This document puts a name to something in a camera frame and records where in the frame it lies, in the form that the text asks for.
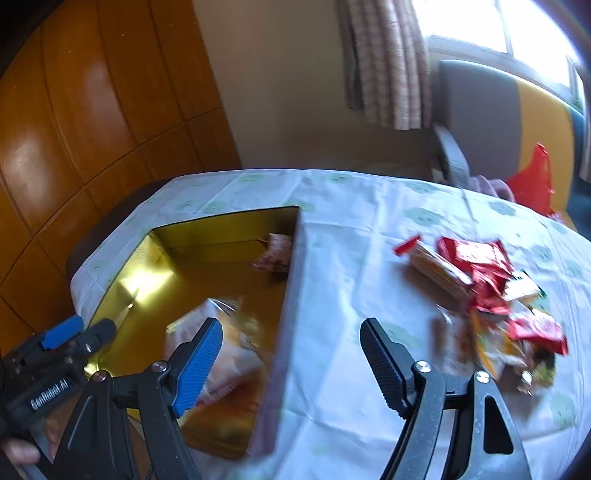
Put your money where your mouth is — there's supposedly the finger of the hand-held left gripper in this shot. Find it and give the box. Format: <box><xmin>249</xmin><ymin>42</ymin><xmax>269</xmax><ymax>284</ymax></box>
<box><xmin>65</xmin><ymin>318</ymin><xmax>117</xmax><ymax>370</ymax></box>
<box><xmin>4</xmin><ymin>316</ymin><xmax>85</xmax><ymax>366</ymax></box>

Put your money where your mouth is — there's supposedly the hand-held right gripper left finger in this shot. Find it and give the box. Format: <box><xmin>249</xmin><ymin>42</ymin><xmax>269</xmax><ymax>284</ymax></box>
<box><xmin>55</xmin><ymin>318</ymin><xmax>225</xmax><ymax>480</ymax></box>

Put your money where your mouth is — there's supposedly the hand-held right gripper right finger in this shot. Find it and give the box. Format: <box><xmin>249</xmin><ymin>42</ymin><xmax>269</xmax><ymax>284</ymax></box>
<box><xmin>359</xmin><ymin>318</ymin><xmax>532</xmax><ymax>480</ymax></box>

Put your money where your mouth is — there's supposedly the large white bread packet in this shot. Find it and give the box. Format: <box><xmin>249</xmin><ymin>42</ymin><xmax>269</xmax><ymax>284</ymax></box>
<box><xmin>166</xmin><ymin>298</ymin><xmax>278</xmax><ymax>416</ymax></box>

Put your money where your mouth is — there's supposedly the red-ended rice cracker packet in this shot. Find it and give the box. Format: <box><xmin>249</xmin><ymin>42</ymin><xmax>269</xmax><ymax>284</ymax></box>
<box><xmin>393</xmin><ymin>234</ymin><xmax>474</xmax><ymax>296</ymax></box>

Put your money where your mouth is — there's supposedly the pile of assorted snack packets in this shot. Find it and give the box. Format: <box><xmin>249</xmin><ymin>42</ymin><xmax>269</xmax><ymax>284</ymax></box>
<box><xmin>392</xmin><ymin>233</ymin><xmax>570</xmax><ymax>395</ymax></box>

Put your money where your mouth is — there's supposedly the pink white snack packet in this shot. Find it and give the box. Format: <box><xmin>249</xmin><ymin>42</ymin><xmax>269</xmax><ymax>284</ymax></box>
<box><xmin>252</xmin><ymin>233</ymin><xmax>294</xmax><ymax>278</ymax></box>

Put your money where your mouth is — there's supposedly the person's left hand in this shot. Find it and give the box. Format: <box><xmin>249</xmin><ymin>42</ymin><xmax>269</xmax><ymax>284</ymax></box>
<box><xmin>0</xmin><ymin>438</ymin><xmax>41</xmax><ymax>467</ymax></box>

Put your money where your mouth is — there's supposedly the white cloud-print tablecloth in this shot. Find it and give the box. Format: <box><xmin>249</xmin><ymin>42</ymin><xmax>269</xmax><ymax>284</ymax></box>
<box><xmin>69</xmin><ymin>168</ymin><xmax>591</xmax><ymax>480</ymax></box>

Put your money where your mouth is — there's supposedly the pink cloth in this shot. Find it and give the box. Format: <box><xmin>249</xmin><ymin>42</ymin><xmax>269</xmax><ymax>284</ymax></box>
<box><xmin>466</xmin><ymin>174</ymin><xmax>515</xmax><ymax>201</ymax></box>

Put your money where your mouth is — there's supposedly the wooden wardrobe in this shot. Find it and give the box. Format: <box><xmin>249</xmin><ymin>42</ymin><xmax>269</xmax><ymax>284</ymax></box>
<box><xmin>0</xmin><ymin>0</ymin><xmax>243</xmax><ymax>356</ymax></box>

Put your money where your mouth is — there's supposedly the red plastic bag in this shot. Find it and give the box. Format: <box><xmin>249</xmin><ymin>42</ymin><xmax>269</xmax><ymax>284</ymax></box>
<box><xmin>505</xmin><ymin>143</ymin><xmax>561</xmax><ymax>217</ymax></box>

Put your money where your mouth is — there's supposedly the grey yellow blue armchair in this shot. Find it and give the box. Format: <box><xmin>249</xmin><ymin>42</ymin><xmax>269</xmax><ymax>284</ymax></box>
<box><xmin>427</xmin><ymin>59</ymin><xmax>591</xmax><ymax>232</ymax></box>

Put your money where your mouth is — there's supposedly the patterned beige curtain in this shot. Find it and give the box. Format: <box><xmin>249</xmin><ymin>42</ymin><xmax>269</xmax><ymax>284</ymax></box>
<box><xmin>339</xmin><ymin>0</ymin><xmax>432</xmax><ymax>131</ymax></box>

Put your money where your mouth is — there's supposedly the window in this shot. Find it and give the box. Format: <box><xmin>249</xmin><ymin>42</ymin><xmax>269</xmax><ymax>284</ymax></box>
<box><xmin>416</xmin><ymin>0</ymin><xmax>587</xmax><ymax>100</ymax></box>

